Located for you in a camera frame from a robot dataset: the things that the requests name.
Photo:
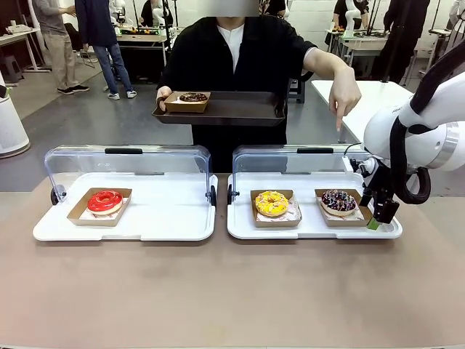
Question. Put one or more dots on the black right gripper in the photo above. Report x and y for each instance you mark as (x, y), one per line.
(381, 183)

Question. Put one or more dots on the dark brown serving tray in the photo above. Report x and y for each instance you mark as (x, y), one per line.
(243, 109)

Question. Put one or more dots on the brown cardboard donut box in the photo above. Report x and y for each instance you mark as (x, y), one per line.
(345, 222)
(276, 223)
(185, 107)
(78, 216)

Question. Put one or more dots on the chocolate glazed donut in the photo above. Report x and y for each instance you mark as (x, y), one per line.
(189, 97)

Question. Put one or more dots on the person's left forearm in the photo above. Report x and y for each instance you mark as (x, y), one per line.
(327, 60)

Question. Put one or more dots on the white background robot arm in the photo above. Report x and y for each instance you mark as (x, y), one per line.
(350, 18)

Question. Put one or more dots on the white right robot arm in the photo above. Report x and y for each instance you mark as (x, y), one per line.
(381, 127)

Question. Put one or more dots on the chocolate donut with coloured sprinkles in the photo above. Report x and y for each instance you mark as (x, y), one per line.
(328, 205)

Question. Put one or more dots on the yellow sprinkled donut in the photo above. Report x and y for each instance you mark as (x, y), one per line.
(263, 207)

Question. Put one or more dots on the standing person in black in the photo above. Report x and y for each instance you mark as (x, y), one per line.
(403, 36)

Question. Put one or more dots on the person in black top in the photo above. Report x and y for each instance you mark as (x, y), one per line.
(261, 54)

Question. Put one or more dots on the red glazed donut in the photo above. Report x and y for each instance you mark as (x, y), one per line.
(96, 205)

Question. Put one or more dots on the seated person in black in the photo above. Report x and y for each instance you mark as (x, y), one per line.
(149, 12)

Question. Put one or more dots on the person in dark jacket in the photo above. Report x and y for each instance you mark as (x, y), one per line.
(98, 25)

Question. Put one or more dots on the person's left hand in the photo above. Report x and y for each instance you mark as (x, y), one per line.
(345, 94)

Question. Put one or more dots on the person's right hand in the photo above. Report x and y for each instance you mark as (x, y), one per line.
(161, 100)

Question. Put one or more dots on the white printed paper liner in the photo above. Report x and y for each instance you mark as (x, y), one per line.
(359, 216)
(121, 212)
(295, 212)

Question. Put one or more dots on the white display tray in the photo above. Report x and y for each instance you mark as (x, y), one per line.
(163, 225)
(309, 230)

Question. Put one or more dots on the clear plastic dome lid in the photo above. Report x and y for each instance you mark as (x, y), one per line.
(127, 163)
(290, 163)

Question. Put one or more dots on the grey metal stool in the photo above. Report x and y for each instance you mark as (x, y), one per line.
(298, 91)

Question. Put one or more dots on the background work table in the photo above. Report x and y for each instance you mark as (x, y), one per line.
(141, 38)

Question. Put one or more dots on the man in grey shirt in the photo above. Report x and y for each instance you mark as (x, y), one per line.
(60, 43)

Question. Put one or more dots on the white air purifier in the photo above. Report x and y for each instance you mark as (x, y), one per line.
(11, 123)

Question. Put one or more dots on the low grey step stool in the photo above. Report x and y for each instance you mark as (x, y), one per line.
(11, 71)

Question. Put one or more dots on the white side table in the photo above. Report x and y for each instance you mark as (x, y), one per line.
(18, 34)

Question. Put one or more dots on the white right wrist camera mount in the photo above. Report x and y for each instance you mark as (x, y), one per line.
(367, 171)

